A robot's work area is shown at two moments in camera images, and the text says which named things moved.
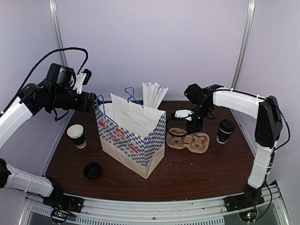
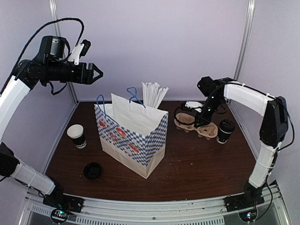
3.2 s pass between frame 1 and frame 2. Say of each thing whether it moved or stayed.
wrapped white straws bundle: stayed
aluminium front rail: stayed
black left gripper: moved
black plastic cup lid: stayed
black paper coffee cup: stayed
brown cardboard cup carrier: moved
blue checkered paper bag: stayed
